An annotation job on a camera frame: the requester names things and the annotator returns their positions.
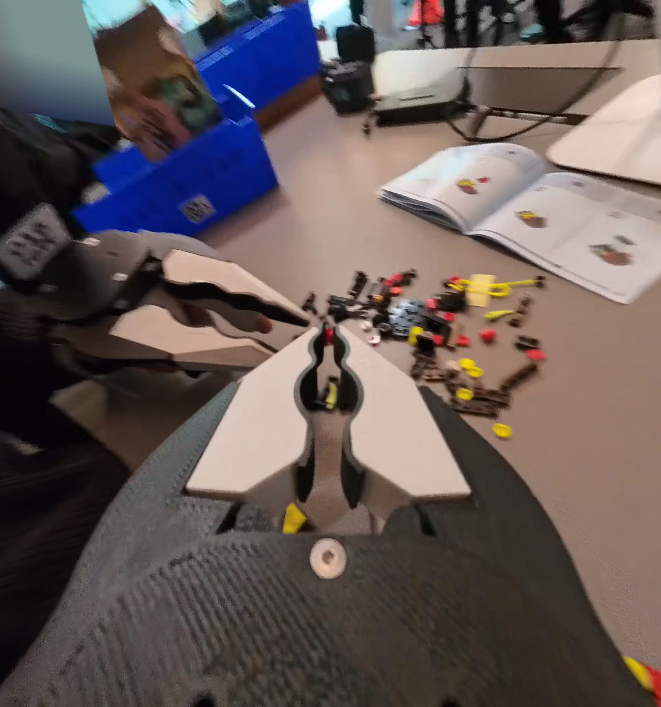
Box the pile of lego pieces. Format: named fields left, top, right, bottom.
left=256, top=269, right=548, bottom=441

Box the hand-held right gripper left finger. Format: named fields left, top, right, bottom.
left=186, top=327, right=329, bottom=527

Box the printed cardboard box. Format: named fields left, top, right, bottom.
left=94, top=4, right=223, bottom=162

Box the dark grey flat adapter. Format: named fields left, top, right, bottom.
left=372, top=88, right=469, bottom=127

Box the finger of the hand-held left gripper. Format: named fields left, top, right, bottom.
left=108, top=304, right=280, bottom=372
left=161, top=250, right=311, bottom=329

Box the white book stand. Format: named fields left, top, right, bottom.
left=546, top=0, right=661, bottom=190

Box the black power station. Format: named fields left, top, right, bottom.
left=335, top=24, right=377, bottom=64
left=321, top=60, right=377, bottom=115

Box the black red yellow lego assembly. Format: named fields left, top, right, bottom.
left=622, top=654, right=661, bottom=707

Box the person's left forearm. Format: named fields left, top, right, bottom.
left=0, top=276, right=143, bottom=443

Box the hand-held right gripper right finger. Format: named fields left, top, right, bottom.
left=330, top=326, right=472, bottom=530

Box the tagged blue plastic bin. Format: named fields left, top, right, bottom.
left=72, top=117, right=280, bottom=237

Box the open instruction booklet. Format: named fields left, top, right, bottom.
left=377, top=143, right=661, bottom=305

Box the black cable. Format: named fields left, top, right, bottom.
left=364, top=11, right=627, bottom=143

